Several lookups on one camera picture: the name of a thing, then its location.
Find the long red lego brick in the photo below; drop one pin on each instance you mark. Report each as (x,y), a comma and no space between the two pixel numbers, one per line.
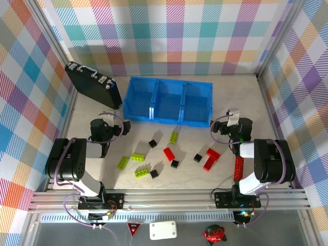
(238,169)

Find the red emergency button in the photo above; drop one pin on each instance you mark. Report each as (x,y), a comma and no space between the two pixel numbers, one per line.
(214,234)

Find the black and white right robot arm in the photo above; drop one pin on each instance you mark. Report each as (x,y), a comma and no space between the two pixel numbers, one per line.
(274,161)

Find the white plate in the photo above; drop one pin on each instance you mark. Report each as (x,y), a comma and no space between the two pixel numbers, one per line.
(163,230)

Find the blue plastic bin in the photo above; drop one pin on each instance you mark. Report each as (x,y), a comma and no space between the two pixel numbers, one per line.
(138,101)
(167,105)
(196,109)

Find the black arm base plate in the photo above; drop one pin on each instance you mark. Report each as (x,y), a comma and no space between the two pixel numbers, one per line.
(223,200)
(115,201)

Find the lime green lego brick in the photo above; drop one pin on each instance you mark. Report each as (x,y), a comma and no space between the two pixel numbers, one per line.
(174,137)
(141,173)
(137,157)
(123,163)

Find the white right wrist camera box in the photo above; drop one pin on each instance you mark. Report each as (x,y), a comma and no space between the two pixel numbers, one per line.
(233,117)

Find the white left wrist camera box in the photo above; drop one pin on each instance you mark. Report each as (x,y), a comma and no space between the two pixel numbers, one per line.
(107,119)

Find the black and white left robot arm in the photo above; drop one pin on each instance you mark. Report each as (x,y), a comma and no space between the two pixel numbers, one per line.
(67,159)

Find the aluminium frame post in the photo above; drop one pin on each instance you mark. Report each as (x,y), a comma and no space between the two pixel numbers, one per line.
(279,38)
(51,43)

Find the aluminium frame rail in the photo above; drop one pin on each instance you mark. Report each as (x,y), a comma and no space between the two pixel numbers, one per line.
(166,198)

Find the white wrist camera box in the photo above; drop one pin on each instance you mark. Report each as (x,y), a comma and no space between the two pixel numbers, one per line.
(107,119)
(233,117)

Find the red triangle sign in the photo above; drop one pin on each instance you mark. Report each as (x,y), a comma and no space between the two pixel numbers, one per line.
(134,228)

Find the black square lego brick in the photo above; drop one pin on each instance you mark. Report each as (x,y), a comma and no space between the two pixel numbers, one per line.
(197,158)
(153,143)
(174,164)
(154,174)

